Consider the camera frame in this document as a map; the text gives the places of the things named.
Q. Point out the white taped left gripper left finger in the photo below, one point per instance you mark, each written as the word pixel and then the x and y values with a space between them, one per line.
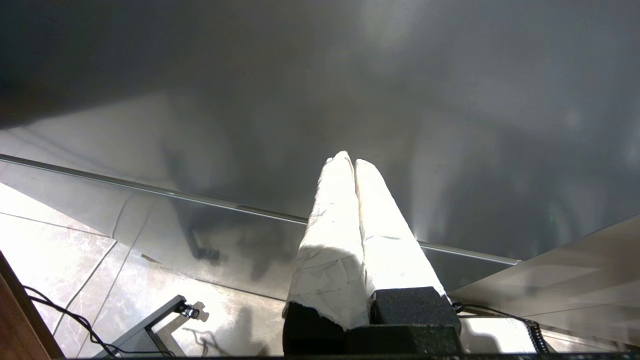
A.
pixel 330 250

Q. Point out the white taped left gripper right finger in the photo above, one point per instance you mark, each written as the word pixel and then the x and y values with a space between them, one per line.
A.
pixel 390 240

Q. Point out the tall glossy cabinet unit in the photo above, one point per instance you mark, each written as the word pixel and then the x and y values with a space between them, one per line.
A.
pixel 250 100

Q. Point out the light gray base cabinet panel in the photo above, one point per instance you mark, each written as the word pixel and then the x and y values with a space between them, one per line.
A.
pixel 575 280

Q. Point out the chrome cabinet trim strip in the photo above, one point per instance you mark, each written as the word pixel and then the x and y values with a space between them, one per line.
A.
pixel 150 189

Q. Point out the gray metal stand leg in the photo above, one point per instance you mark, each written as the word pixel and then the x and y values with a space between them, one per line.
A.
pixel 150 320

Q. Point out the brown wooden furniture panel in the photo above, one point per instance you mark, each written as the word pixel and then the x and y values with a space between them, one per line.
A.
pixel 15 330

